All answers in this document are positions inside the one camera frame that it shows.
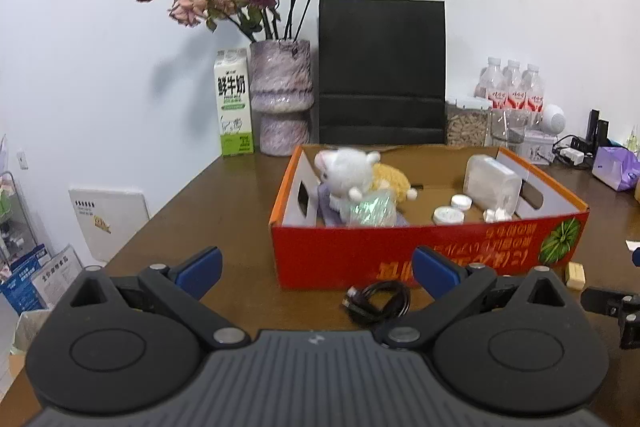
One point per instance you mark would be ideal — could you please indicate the red cardboard box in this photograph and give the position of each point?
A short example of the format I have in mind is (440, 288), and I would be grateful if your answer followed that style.
(340, 257)

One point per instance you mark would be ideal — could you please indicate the small white bottle cap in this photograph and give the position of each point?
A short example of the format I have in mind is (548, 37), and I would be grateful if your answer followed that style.
(461, 202)

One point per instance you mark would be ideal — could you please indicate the small white foam pieces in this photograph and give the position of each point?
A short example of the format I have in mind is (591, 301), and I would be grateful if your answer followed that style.
(496, 214)

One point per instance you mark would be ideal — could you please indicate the clear glass cup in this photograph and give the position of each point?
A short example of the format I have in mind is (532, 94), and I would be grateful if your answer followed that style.
(507, 137)

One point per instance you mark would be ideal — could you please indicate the purple tissue pack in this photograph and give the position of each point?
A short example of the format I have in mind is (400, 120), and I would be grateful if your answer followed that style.
(612, 167)

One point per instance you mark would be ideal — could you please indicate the small yellow block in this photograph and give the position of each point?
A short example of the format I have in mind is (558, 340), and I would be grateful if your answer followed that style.
(575, 276)

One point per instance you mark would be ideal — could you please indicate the purple marbled vase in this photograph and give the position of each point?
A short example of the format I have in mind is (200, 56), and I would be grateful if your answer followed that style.
(280, 107)

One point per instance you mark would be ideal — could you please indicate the wooden desktop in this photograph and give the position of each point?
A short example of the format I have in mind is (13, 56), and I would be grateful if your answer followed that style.
(200, 207)

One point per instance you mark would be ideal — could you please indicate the green white milk carton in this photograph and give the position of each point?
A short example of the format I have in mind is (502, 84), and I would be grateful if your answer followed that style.
(233, 107)

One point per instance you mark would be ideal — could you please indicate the white patterned tin box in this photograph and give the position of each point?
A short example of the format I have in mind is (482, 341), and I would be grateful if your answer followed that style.
(540, 149)

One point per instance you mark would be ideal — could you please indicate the black paper bag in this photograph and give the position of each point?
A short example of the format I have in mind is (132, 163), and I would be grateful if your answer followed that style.
(382, 72)

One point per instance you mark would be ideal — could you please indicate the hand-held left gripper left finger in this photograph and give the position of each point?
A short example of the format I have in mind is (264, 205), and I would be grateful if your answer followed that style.
(202, 269)

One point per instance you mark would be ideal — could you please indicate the clear green plastic bag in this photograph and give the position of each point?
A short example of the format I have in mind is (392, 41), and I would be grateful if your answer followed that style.
(372, 209)

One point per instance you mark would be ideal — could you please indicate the white plush cat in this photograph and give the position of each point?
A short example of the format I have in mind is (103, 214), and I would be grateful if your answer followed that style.
(347, 172)

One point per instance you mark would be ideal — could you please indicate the white wall socket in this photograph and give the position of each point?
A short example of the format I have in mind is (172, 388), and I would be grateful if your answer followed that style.
(21, 159)

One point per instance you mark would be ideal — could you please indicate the yellow plush toy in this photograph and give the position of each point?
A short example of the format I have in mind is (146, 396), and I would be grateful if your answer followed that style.
(390, 179)

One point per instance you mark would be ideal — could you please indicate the clear plastic container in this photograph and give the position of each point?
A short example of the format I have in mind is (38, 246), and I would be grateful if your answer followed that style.
(490, 182)

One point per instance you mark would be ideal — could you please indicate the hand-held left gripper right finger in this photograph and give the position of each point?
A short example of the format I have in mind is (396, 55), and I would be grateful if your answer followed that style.
(435, 272)

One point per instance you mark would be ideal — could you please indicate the white paper slip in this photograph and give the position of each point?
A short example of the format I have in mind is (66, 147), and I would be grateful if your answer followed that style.
(633, 243)

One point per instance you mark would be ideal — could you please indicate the black upright device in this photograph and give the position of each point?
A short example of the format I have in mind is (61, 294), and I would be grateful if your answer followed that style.
(593, 127)

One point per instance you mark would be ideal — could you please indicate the clear jar of seeds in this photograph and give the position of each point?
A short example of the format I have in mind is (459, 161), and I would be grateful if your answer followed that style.
(465, 127)

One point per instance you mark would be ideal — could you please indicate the white flat printed box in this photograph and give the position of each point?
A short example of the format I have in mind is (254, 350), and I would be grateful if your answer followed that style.
(115, 227)

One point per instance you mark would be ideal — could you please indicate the white power strip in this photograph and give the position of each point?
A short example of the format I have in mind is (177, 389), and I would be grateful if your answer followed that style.
(570, 155)

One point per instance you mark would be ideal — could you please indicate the blue white printed box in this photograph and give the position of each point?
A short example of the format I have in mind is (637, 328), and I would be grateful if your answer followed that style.
(20, 287)

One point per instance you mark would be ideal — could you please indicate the large white screw lid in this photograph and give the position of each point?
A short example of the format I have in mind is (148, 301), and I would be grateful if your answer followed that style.
(447, 214)

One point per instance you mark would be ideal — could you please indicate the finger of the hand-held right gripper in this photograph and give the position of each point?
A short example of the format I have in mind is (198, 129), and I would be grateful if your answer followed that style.
(636, 255)
(602, 301)

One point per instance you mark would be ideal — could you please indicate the white printed carton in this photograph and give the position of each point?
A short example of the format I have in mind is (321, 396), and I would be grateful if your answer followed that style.
(57, 277)

